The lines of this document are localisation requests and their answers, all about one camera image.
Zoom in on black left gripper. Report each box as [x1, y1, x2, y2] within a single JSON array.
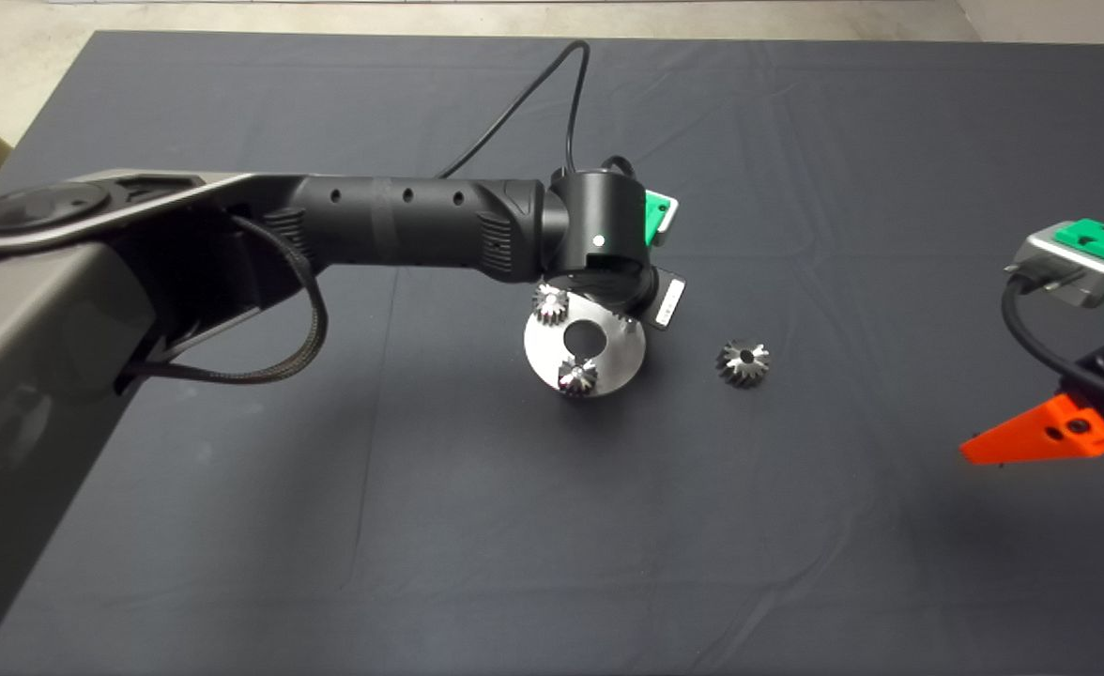
[[541, 261, 687, 331]]

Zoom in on large steel gear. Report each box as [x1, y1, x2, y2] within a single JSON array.
[[715, 338, 772, 389]]

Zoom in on round metal plate with pins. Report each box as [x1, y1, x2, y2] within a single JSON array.
[[523, 293, 648, 398]]

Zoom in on dark grey table cloth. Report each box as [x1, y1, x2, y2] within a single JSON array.
[[0, 30, 1104, 676]]

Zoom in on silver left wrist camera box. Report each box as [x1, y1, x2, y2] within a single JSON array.
[[651, 192, 680, 247]]

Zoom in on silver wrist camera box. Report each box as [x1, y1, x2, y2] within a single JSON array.
[[651, 192, 680, 247], [1004, 232, 1104, 309]]

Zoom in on black camera cable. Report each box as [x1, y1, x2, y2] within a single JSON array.
[[435, 39, 637, 179], [1001, 279, 1104, 414]]

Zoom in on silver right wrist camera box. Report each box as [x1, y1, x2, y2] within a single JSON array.
[[1004, 232, 1104, 309]]

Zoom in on black braided cable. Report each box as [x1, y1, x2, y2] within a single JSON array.
[[120, 214, 330, 386]]

